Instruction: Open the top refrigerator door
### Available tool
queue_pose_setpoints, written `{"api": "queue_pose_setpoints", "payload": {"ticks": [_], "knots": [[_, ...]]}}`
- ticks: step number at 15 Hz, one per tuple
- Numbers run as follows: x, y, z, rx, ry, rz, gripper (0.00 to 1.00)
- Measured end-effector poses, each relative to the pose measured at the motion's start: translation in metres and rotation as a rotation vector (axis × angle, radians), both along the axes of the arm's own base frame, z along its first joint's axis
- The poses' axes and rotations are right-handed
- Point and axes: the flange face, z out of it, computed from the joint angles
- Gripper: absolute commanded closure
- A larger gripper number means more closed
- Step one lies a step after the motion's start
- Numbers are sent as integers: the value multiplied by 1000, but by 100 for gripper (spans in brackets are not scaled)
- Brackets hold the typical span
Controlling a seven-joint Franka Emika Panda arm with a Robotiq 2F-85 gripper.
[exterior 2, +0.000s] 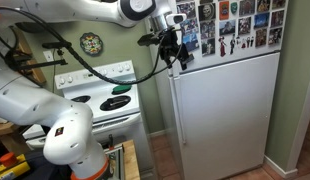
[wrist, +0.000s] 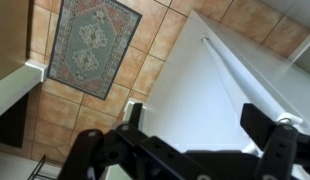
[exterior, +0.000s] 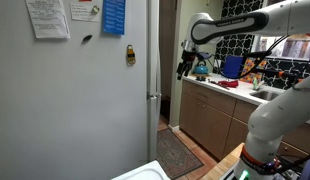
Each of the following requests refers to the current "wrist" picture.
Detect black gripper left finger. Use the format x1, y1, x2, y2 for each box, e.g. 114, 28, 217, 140
57, 102, 210, 180

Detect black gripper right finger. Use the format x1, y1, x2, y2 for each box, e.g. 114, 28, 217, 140
240, 102, 310, 180

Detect white refrigerator body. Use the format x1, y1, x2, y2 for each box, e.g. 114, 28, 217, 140
194, 9, 310, 134

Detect dark wooden furniture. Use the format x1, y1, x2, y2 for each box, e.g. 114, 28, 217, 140
0, 59, 49, 121

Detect patterned oriental rug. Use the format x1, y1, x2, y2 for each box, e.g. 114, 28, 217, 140
46, 0, 143, 101

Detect wooden kitchen cabinets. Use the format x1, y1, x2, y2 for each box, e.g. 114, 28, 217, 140
0, 0, 31, 84

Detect black wire rack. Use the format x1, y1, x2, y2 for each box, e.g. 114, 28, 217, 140
27, 154, 49, 180

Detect white refrigerator door handle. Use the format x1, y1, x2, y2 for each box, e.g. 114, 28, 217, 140
199, 34, 304, 127

